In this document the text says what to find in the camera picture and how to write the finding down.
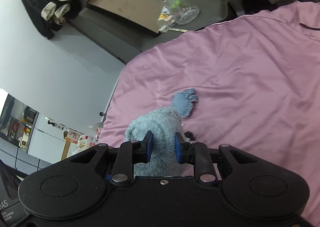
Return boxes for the fluffy blue-grey plush toy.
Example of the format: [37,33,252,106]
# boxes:
[124,106,187,177]

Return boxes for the pink bed sheet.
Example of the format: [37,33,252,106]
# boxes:
[100,2,319,226]

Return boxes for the brown cardboard tray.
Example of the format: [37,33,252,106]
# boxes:
[86,0,162,37]

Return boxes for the clear plastic water jug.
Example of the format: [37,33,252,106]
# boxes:
[159,0,200,25]

